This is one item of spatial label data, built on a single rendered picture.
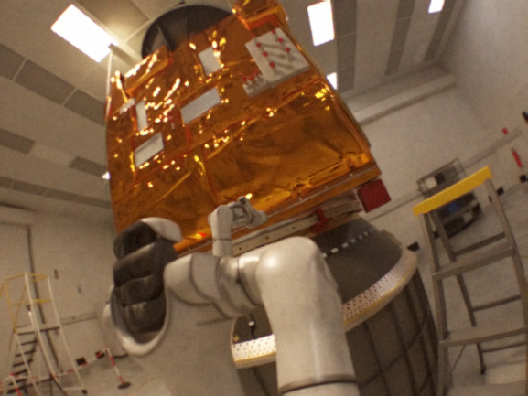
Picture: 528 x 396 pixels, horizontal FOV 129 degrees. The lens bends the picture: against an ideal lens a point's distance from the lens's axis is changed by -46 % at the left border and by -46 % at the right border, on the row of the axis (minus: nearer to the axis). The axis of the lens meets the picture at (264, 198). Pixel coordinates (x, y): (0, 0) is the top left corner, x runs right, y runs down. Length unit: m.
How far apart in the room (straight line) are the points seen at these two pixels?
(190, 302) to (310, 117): 1.22
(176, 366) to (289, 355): 0.18
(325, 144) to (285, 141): 0.23
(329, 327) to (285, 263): 0.09
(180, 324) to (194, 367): 0.08
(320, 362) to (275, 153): 1.21
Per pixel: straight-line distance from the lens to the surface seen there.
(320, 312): 0.25
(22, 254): 8.49
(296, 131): 1.36
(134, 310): 0.37
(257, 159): 1.36
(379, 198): 1.33
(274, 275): 0.27
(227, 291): 0.34
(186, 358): 0.36
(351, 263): 1.30
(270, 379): 1.21
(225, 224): 0.79
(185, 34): 2.90
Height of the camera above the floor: 1.57
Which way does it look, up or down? 15 degrees up
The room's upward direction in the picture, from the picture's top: 22 degrees counter-clockwise
